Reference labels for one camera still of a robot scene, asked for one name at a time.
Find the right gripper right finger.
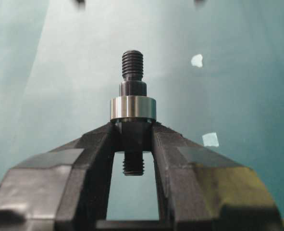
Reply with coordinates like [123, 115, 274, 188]
[151, 123, 283, 231]

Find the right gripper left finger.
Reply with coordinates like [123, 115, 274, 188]
[0, 123, 115, 231]

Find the dark threaded metal shaft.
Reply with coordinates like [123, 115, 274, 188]
[116, 50, 151, 176]

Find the silver metal washer ring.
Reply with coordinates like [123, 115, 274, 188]
[110, 96, 157, 123]

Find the right white tape marker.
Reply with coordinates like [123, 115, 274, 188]
[202, 132, 220, 147]

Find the white tape marker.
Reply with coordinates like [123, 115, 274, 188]
[191, 54, 203, 68]
[202, 132, 220, 147]

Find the teal table mat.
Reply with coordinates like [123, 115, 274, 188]
[0, 0, 284, 218]

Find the middle white tape marker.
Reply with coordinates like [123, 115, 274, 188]
[191, 54, 203, 68]

